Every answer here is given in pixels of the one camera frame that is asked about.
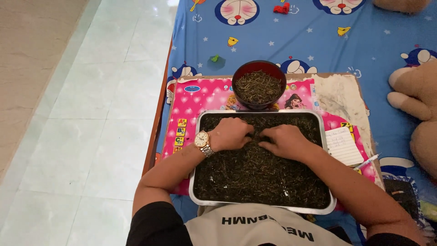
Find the person's left hand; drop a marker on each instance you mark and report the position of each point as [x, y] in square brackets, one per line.
[229, 134]

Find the person's right hand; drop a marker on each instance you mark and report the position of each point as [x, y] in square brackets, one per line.
[285, 141]

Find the person's left fingers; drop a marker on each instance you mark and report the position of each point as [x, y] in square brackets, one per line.
[247, 132]

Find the person's right fingers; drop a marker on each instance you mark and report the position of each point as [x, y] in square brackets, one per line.
[268, 137]

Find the rectangular steel tray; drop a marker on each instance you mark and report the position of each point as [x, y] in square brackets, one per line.
[261, 160]

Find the heap of dried tea leaves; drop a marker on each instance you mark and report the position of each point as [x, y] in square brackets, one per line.
[259, 177]

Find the gold wristwatch with metal band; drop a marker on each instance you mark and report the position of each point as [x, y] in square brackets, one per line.
[202, 140]

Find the dried tea stems in bowl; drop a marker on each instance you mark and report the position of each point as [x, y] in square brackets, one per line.
[258, 87]

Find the dark red round bowl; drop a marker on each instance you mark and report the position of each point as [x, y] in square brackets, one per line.
[258, 84]

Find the pink cartoon play board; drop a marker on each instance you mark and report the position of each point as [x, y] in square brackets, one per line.
[205, 102]

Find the white lined paper note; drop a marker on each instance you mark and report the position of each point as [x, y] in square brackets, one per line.
[342, 146]

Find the small green toy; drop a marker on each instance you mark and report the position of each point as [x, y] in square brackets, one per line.
[215, 58]

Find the person's white and black shirt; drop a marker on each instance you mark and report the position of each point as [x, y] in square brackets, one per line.
[259, 227]

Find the blue cartoon bed sheet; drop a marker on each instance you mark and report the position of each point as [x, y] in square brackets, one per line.
[307, 44]

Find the white pen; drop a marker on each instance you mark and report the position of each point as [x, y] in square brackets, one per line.
[367, 161]

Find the red toy block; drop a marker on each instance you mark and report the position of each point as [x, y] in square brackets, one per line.
[281, 8]

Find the dark patterned cloth bag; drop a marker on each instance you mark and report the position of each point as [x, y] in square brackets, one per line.
[406, 201]

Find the beige plush teddy bear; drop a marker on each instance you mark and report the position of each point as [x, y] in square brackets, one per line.
[418, 109]

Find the brown plush toy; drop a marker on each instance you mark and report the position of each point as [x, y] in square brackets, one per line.
[401, 5]

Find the wooden bed frame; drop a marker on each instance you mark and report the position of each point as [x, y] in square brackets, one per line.
[157, 112]

